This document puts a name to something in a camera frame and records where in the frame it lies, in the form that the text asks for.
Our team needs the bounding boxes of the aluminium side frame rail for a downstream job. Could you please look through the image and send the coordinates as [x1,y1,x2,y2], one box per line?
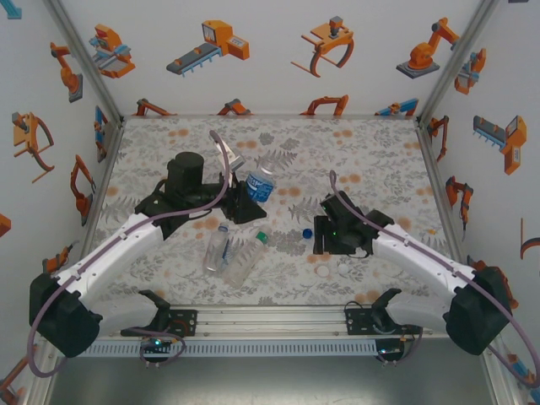
[78,117,127,258]
[415,117,472,267]

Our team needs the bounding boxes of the clear bottle with narrow label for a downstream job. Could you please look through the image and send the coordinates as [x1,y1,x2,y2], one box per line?
[202,222,232,278]

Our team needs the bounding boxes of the floral table mat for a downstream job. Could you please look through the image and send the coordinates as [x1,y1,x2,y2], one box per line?
[84,116,467,308]

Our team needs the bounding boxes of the aluminium frame post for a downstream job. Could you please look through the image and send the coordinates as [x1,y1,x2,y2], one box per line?
[41,0,127,123]
[23,337,64,405]
[480,349,524,405]
[416,0,501,124]

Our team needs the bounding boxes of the aluminium rear frame rail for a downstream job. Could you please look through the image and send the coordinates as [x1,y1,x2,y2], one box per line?
[121,112,421,122]

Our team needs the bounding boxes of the clear bottle with blue label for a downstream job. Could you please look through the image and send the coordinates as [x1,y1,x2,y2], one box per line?
[245,159,276,204]

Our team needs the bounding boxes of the clear bottle with green label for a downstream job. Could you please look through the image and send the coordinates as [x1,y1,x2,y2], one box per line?
[221,224,273,290]

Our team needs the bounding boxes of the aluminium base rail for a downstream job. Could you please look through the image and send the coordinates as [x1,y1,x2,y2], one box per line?
[96,304,451,341]

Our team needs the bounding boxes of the slotted grey cable duct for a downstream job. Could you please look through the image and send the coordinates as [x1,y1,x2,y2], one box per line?
[78,339,381,359]

